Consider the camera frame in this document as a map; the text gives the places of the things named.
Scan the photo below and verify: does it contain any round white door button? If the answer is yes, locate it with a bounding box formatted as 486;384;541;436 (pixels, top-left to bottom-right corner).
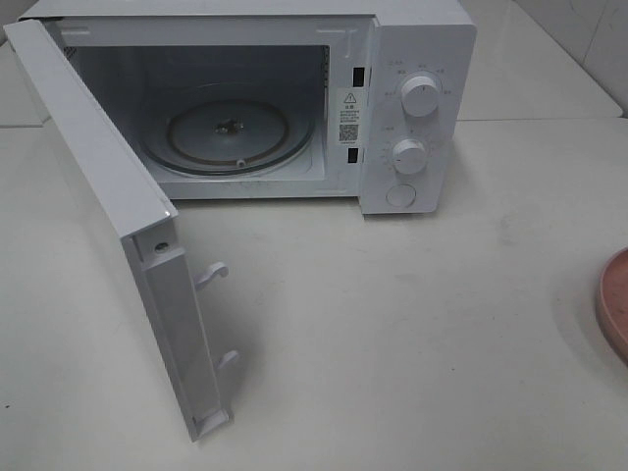
386;183;416;208

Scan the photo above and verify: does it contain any white microwave knob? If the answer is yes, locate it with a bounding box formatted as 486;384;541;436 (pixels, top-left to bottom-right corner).
399;71;442;118
392;138;429;176

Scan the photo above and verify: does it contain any white warning label sticker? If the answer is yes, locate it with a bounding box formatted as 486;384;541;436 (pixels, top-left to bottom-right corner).
335;87;364;145

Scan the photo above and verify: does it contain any pink round plate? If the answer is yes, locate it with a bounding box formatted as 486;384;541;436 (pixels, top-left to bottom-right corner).
596;248;628;364

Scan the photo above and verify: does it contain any glass microwave turntable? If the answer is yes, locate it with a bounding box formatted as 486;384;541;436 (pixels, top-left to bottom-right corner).
141;82;321;177

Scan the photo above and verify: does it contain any white microwave oven body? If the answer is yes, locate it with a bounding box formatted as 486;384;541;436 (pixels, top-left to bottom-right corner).
15;1;477;215

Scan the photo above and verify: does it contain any white microwave door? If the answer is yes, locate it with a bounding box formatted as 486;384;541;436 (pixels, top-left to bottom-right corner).
5;20;238;442

